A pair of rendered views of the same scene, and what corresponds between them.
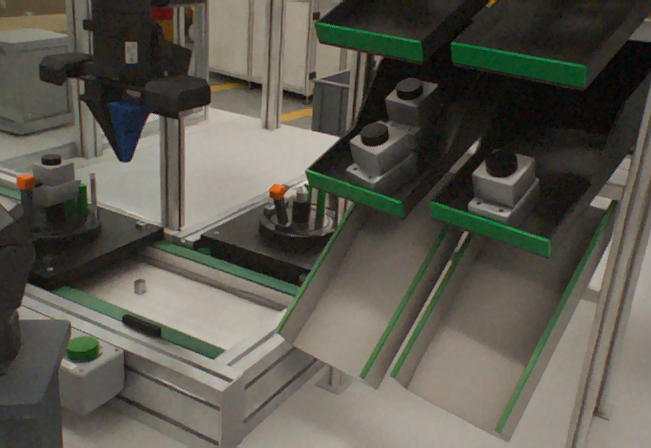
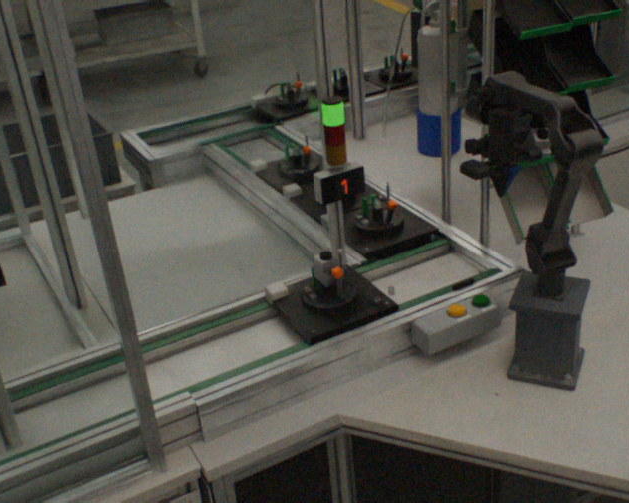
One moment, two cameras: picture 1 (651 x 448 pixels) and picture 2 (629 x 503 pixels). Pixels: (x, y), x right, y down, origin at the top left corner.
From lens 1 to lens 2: 1.96 m
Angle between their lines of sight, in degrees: 50
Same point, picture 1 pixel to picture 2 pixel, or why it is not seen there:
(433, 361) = not seen: hidden behind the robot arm
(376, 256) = (513, 190)
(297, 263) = (421, 232)
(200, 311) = (425, 278)
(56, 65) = (485, 168)
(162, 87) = (536, 151)
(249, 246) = (391, 242)
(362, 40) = not seen: hidden behind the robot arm
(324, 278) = (509, 210)
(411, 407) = (513, 252)
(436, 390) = (573, 219)
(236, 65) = not seen: outside the picture
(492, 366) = (580, 198)
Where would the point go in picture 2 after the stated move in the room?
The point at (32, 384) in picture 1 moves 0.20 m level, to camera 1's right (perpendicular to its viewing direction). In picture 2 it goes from (576, 280) to (602, 240)
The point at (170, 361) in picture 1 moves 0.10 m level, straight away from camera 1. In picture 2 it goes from (500, 281) to (459, 277)
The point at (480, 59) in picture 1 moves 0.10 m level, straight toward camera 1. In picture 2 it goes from (578, 87) to (618, 94)
